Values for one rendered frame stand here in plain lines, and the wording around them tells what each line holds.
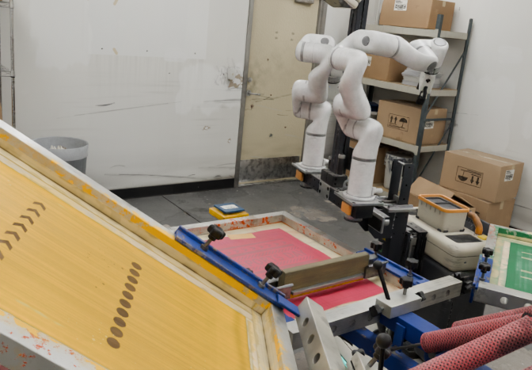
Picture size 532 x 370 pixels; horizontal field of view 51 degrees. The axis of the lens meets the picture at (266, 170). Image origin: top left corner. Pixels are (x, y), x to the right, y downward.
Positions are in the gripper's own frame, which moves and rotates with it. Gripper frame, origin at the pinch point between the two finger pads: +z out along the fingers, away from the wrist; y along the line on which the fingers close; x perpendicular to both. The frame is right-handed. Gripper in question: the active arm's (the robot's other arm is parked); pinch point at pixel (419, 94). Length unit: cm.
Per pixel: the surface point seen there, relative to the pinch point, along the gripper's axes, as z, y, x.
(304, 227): 25, -62, 38
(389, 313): -28, -117, 13
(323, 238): 19, -69, 30
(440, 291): -12, -99, -6
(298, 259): 12, -84, 38
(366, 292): 0, -98, 15
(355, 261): -5, -91, 20
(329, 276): -7, -99, 28
